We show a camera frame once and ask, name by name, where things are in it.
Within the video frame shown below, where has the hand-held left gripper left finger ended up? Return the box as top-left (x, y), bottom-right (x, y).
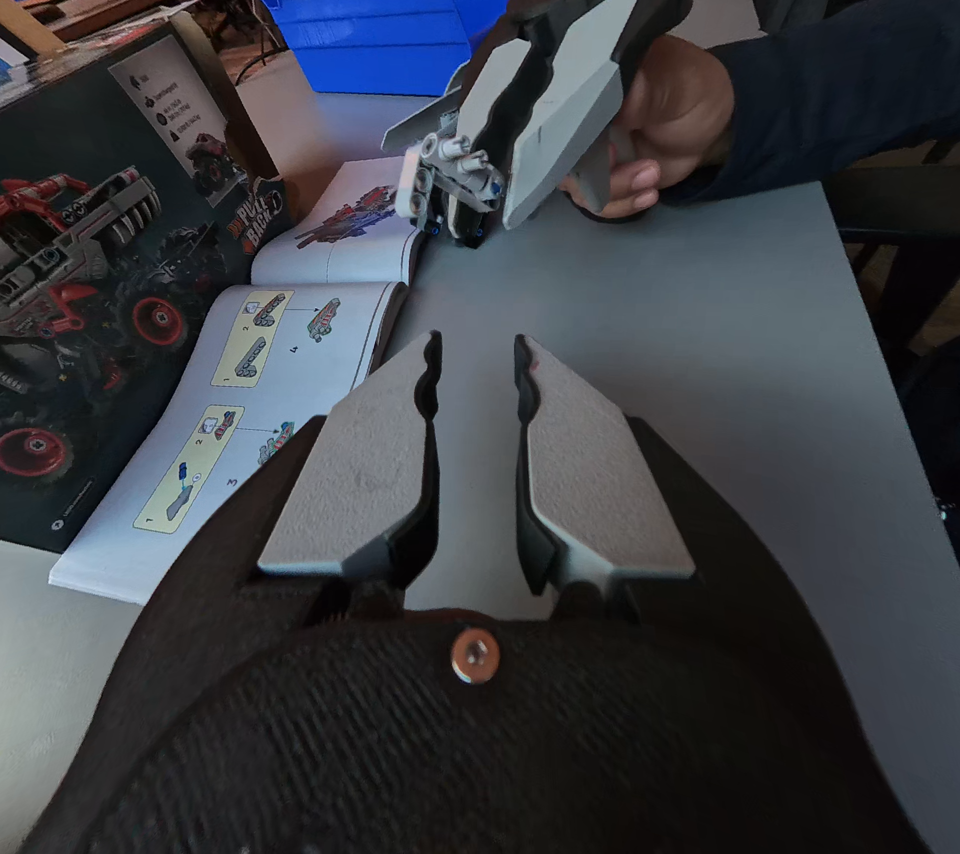
top-left (256, 330), bottom-right (445, 590)

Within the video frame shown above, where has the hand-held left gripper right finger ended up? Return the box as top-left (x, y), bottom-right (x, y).
top-left (512, 334), bottom-right (699, 598)

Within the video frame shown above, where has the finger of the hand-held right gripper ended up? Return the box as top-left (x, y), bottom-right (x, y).
top-left (501, 0), bottom-right (646, 230)
top-left (452, 35), bottom-right (558, 191)

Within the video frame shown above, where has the partly built lego truck model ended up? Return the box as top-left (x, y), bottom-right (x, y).
top-left (381, 84), bottom-right (509, 249)

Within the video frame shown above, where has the person's right forearm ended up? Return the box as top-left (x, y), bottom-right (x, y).
top-left (658, 0), bottom-right (960, 208)

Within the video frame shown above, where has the open lego instruction booklet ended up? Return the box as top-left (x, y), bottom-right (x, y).
top-left (48, 155), bottom-right (430, 605)

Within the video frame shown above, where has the black lego set box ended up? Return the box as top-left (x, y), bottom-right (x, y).
top-left (0, 16), bottom-right (299, 555)

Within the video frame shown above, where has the person's right hand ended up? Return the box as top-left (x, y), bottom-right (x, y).
top-left (607, 34), bottom-right (736, 221)

